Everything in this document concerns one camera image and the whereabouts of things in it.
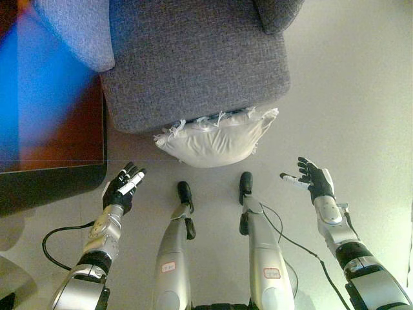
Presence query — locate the silver robot leg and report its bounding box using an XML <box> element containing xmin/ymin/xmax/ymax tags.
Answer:
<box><xmin>154</xmin><ymin>181</ymin><xmax>196</xmax><ymax>310</ymax></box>
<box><xmin>238</xmin><ymin>171</ymin><xmax>296</xmax><ymax>310</ymax></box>

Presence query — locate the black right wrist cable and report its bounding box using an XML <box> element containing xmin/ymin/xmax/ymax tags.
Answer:
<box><xmin>345</xmin><ymin>206</ymin><xmax>361</xmax><ymax>242</ymax></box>

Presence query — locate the black thin leg cable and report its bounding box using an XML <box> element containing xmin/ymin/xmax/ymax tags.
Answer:
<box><xmin>260</xmin><ymin>202</ymin><xmax>353</xmax><ymax>310</ymax></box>

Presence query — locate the grey fabric sofa chair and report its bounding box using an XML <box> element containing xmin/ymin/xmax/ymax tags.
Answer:
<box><xmin>32</xmin><ymin>0</ymin><xmax>306</xmax><ymax>135</ymax></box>

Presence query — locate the brown wooden desk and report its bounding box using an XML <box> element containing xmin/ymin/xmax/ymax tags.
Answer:
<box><xmin>0</xmin><ymin>0</ymin><xmax>109</xmax><ymax>216</ymax></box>

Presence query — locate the silver left robot leg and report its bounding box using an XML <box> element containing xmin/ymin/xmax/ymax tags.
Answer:
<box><xmin>154</xmin><ymin>181</ymin><xmax>196</xmax><ymax>310</ymax></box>

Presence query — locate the black robot waist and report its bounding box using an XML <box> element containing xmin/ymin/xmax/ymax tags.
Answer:
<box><xmin>192</xmin><ymin>302</ymin><xmax>256</xmax><ymax>310</ymax></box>

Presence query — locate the silver right robot leg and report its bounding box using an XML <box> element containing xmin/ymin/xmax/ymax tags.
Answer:
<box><xmin>238</xmin><ymin>171</ymin><xmax>296</xmax><ymax>310</ymax></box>

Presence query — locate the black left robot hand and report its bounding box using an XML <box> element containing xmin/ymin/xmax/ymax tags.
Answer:
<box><xmin>102</xmin><ymin>162</ymin><xmax>147</xmax><ymax>214</ymax></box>

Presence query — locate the white tasselled pillow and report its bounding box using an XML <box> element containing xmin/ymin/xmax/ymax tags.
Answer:
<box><xmin>153</xmin><ymin>107</ymin><xmax>279</xmax><ymax>169</ymax></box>

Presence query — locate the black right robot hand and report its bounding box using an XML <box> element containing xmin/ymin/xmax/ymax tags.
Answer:
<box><xmin>279</xmin><ymin>156</ymin><xmax>336</xmax><ymax>204</ymax></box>

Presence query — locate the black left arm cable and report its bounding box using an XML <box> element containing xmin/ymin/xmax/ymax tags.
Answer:
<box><xmin>41</xmin><ymin>220</ymin><xmax>97</xmax><ymax>272</ymax></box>

